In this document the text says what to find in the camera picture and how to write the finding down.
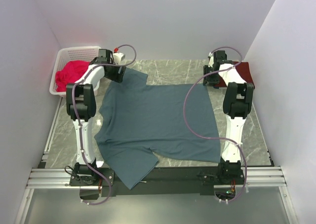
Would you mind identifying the blue-grey t-shirt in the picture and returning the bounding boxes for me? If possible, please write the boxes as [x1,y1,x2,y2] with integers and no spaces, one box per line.
[95,69,221,189]

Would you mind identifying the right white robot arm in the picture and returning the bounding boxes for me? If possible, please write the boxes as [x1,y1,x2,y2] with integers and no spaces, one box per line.
[202,47,254,164]

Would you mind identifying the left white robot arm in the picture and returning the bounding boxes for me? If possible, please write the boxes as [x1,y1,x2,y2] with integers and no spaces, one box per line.
[66,47,126,168]

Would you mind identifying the white plastic laundry basket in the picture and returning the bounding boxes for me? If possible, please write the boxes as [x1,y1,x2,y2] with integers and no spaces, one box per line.
[49,46,101,97]

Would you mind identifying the folded dark red t-shirt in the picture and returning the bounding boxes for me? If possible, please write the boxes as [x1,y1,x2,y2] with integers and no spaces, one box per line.
[214,62,254,88]

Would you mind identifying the crumpled pink-red t-shirt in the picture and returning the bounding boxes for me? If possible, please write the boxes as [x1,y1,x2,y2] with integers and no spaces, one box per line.
[55,60,90,92]

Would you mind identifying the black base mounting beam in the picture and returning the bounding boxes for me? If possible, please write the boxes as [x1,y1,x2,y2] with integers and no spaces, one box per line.
[70,163,245,197]

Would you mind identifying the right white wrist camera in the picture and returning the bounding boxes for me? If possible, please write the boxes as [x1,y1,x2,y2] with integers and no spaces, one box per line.
[208,52,214,70]

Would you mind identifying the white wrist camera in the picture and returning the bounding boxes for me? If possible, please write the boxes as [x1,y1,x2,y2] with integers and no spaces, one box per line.
[113,47,125,65]
[208,52,214,70]

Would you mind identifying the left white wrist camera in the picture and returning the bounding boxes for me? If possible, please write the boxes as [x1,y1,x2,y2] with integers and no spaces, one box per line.
[113,47,125,65]

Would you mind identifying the aluminium rail frame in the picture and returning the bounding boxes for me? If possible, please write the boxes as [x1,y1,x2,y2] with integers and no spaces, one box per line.
[14,95,299,224]

